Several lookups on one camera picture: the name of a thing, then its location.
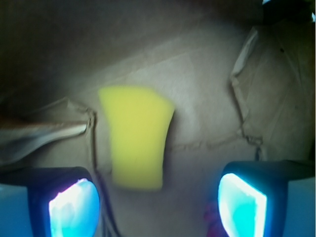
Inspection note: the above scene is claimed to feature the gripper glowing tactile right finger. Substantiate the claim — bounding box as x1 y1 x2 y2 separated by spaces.
218 160 316 237

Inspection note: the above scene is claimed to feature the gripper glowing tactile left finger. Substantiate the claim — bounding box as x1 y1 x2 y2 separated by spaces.
0 167 101 237

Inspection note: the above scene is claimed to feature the yellow-green sponge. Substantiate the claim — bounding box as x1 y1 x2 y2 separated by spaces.
98 85 175 191

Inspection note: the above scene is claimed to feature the brown paper bag tray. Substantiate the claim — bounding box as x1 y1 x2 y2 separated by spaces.
0 0 316 237

